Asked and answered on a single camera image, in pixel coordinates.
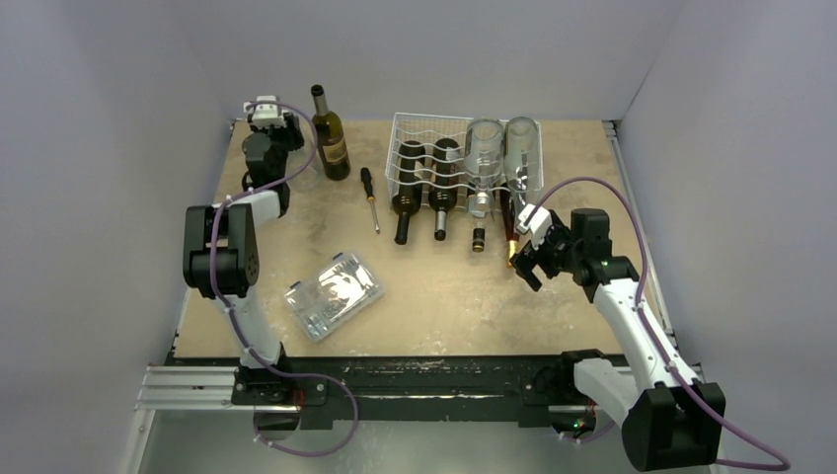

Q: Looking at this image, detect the dark labelled wine bottle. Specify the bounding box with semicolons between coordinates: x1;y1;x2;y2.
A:
310;84;350;181

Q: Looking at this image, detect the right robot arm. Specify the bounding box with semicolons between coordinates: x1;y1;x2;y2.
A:
510;204;725;472

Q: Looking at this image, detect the white wire wine rack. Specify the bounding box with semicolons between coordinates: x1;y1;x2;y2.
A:
385;113;544;212

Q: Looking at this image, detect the red bottle gold foil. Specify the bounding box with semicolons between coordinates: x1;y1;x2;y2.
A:
499;190;519;268

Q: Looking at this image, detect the small dark bottle gold cap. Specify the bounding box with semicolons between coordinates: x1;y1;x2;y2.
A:
471;224;486;253

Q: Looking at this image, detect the clear plastic parts box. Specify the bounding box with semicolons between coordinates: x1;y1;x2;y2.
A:
284;252;384;343

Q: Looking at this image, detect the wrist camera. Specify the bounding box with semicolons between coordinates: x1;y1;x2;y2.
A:
243;95;286;129
516;204;553;250

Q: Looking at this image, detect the dark bottle silver collar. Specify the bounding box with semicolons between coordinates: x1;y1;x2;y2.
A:
428;137;459;241

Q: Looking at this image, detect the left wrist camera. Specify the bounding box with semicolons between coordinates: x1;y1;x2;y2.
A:
243;95;286;129

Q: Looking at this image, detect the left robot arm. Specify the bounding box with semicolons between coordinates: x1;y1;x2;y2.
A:
183;113;306;404

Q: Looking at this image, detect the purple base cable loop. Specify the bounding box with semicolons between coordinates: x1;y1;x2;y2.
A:
252;385;361;459

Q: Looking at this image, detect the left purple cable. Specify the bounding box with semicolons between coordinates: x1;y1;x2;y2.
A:
208;101;359;459

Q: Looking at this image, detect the clear bottle silver cap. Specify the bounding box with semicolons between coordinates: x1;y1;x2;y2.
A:
286;142;324;193

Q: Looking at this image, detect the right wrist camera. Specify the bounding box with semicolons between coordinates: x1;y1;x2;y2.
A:
516;204;553;250

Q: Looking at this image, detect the black handled screwdriver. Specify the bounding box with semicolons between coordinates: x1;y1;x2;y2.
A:
360;167;381;234

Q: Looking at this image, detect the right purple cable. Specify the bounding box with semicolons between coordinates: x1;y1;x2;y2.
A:
529;176;793;472

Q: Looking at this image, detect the dark green lower bottle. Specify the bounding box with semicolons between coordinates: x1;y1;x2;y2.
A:
391;140;425;245

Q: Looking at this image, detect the tall clear bottle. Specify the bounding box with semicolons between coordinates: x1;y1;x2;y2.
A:
503;117;540;215

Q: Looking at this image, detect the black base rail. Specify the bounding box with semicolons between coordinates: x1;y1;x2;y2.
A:
231;350;609;436

